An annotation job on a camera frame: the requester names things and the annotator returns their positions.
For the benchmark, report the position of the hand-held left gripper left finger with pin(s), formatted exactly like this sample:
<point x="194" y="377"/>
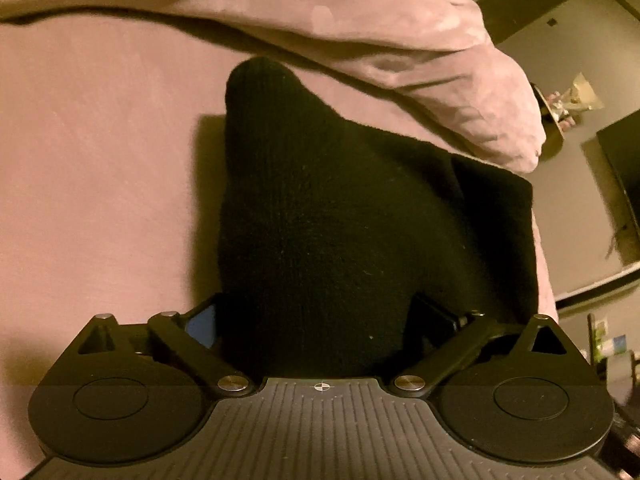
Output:
<point x="202" y="326"/>

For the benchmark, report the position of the lilac duvet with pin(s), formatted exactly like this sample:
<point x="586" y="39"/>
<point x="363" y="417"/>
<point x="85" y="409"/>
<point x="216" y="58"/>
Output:
<point x="350" y="25"/>

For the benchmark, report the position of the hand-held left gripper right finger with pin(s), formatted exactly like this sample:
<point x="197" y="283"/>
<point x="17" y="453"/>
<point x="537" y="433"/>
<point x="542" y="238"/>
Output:
<point x="434" y="316"/>

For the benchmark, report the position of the lilac bed sheet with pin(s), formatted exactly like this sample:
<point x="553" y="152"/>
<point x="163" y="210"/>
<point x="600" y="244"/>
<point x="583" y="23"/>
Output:
<point x="100" y="160"/>

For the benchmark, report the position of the wrapped flower bouquet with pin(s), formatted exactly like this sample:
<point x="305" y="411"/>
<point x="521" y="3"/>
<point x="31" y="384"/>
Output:
<point x="575" y="97"/>

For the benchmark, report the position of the black television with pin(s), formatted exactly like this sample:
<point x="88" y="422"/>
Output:
<point x="625" y="175"/>

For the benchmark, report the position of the small green white packets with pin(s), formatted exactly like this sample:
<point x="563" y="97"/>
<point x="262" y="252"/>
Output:
<point x="612" y="345"/>

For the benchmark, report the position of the white shelf board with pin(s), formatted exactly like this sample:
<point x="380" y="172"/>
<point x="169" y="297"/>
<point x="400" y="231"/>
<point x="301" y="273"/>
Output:
<point x="600" y="287"/>

